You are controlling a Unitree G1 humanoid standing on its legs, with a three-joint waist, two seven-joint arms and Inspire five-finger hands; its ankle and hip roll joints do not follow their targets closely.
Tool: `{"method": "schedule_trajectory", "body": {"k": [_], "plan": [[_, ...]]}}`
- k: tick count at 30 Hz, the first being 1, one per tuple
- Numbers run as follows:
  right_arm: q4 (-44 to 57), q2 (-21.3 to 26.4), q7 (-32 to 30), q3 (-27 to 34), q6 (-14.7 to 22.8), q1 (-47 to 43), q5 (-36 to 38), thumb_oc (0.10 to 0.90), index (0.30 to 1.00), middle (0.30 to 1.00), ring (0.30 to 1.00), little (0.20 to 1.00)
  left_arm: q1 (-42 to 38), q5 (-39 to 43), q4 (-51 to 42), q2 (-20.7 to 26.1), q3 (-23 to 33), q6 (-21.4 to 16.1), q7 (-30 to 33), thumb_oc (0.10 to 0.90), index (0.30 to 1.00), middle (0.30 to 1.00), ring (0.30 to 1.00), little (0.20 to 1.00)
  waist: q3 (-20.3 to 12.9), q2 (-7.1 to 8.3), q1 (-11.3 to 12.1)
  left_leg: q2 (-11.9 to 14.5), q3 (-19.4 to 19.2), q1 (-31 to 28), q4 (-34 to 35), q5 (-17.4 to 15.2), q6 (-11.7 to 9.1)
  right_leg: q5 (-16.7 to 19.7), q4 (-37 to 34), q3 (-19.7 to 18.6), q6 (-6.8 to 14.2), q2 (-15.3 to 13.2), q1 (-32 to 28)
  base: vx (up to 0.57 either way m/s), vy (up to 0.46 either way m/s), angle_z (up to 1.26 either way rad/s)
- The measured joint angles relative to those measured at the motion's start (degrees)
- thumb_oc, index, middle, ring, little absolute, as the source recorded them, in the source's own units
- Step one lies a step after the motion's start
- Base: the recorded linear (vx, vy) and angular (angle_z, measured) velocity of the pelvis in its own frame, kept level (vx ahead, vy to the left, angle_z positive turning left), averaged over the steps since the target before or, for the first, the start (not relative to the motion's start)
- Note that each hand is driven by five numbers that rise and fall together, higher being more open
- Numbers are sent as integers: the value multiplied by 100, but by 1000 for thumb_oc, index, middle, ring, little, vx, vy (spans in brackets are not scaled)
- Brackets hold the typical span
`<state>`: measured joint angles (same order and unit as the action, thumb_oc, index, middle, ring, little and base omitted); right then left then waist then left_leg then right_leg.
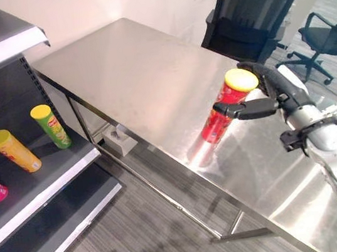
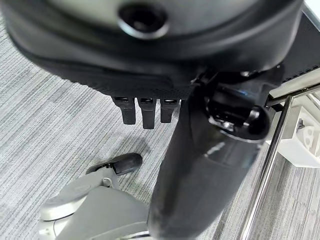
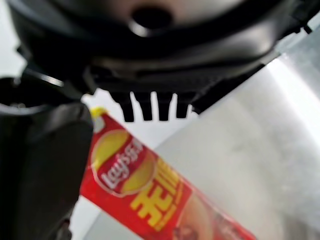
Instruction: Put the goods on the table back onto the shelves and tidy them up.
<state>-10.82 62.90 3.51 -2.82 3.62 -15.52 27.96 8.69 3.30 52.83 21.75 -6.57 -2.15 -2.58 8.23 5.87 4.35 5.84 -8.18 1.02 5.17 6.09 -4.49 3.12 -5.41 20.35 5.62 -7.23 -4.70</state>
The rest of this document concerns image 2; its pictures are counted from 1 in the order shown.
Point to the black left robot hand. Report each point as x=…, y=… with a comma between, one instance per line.
x=175, y=50

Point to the white plastic base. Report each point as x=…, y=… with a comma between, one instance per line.
x=301, y=135

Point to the silver robot leg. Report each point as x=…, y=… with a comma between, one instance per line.
x=92, y=207

